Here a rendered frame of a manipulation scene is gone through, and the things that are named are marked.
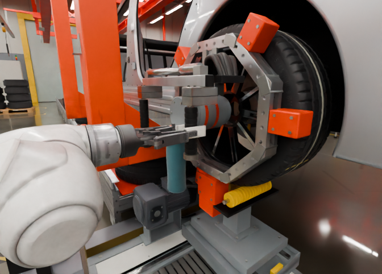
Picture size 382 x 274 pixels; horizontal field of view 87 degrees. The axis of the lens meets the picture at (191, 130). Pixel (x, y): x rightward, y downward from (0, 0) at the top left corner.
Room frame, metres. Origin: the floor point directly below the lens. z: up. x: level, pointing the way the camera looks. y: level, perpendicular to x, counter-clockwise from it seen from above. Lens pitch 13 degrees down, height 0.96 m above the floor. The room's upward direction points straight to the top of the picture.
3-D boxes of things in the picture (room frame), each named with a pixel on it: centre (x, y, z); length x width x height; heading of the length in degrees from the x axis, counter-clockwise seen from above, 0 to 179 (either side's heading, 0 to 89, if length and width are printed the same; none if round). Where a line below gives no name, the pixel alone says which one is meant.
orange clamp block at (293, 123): (0.57, -0.28, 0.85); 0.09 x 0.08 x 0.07; 35
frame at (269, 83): (0.82, -0.10, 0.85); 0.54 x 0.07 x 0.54; 35
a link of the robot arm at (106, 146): (0.42, 0.19, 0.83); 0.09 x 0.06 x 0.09; 35
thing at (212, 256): (0.92, -0.24, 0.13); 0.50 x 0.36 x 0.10; 35
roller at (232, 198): (0.78, -0.25, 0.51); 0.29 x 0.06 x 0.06; 125
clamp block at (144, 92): (0.85, 0.17, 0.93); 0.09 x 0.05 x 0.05; 125
